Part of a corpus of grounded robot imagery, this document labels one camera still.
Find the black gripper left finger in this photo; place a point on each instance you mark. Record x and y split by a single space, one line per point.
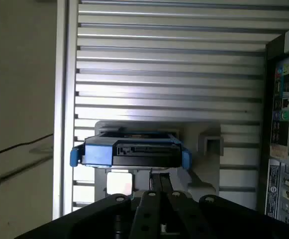
153 219

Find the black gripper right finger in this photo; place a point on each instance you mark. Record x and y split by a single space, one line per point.
186 214

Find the hard disk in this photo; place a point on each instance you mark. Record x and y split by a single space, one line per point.
144 154

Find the silver CPU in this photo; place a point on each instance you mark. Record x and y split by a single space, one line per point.
119 183

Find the grey parts rack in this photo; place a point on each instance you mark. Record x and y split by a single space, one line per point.
191 130

